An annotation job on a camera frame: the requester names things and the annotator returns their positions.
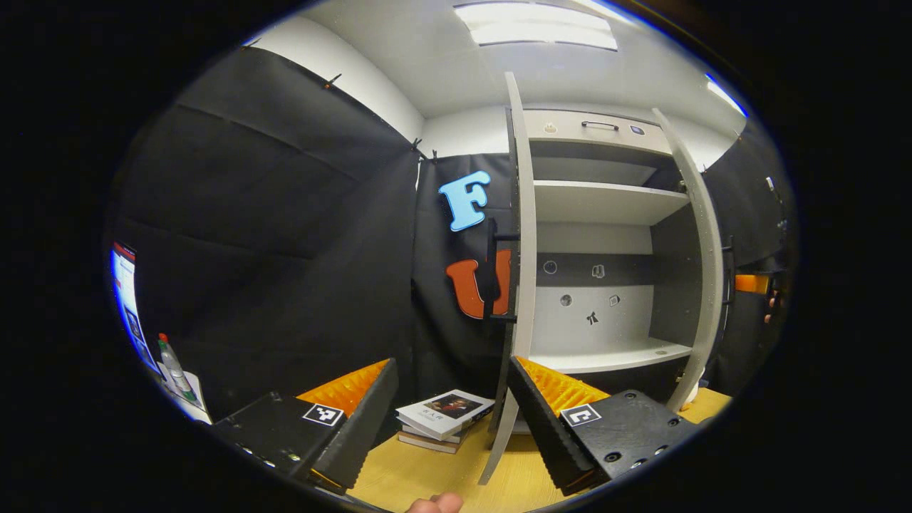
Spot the black backdrop cloth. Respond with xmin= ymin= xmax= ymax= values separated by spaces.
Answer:
xmin=107 ymin=46 xmax=795 ymax=421

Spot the large ceiling light panel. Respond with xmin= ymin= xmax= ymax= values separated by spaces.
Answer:
xmin=454 ymin=2 xmax=619 ymax=52

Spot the grey cabinet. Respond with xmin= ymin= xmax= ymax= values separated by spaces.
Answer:
xmin=507 ymin=107 xmax=735 ymax=414

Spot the grey cabinet door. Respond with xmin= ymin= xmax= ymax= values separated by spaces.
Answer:
xmin=477 ymin=71 xmax=539 ymax=487
xmin=652 ymin=107 xmax=735 ymax=414

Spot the white cover book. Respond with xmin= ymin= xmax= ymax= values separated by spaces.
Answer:
xmin=395 ymin=389 xmax=496 ymax=441

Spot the white paper card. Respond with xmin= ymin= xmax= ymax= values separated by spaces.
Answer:
xmin=160 ymin=370 xmax=213 ymax=426

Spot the computer monitor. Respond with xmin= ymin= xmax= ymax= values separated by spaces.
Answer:
xmin=109 ymin=242 xmax=161 ymax=375

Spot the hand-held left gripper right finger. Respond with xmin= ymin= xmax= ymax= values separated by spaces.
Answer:
xmin=507 ymin=355 xmax=703 ymax=497

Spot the spray bottle red cap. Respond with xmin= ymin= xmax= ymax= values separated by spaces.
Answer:
xmin=157 ymin=333 xmax=198 ymax=403

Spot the small ceiling light panel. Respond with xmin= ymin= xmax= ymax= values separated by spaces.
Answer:
xmin=705 ymin=71 xmax=749 ymax=118

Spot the brown edged book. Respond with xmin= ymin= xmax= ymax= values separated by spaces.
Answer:
xmin=398 ymin=426 xmax=464 ymax=455

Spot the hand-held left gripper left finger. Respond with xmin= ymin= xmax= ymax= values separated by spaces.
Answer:
xmin=210 ymin=356 xmax=400 ymax=492

